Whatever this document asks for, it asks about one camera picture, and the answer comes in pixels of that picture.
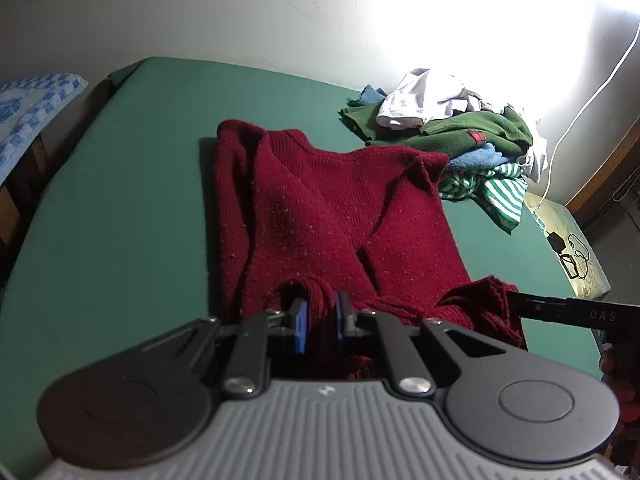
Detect dark red knit sweater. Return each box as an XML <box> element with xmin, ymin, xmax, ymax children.
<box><xmin>213</xmin><ymin>120</ymin><xmax>525</xmax><ymax>347</ymax></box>

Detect person's right hand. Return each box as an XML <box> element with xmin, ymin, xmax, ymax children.
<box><xmin>600</xmin><ymin>342</ymin><xmax>639</xmax><ymax>466</ymax></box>

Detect pale patterned bed sheet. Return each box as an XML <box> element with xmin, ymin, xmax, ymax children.
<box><xmin>525</xmin><ymin>192</ymin><xmax>611</xmax><ymax>300</ymax></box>

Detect green white striped garment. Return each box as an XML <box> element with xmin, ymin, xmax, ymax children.
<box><xmin>439</xmin><ymin>162</ymin><xmax>527</xmax><ymax>233</ymax></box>

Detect light blue garment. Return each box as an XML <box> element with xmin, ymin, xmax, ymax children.
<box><xmin>447</xmin><ymin>143</ymin><xmax>515</xmax><ymax>171</ymax></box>

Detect blue white checkered towel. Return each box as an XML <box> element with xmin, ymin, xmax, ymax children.
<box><xmin>0</xmin><ymin>73</ymin><xmax>88</xmax><ymax>182</ymax></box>

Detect black charger with cable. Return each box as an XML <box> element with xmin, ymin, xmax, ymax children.
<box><xmin>546</xmin><ymin>232</ymin><xmax>590</xmax><ymax>280</ymax></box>

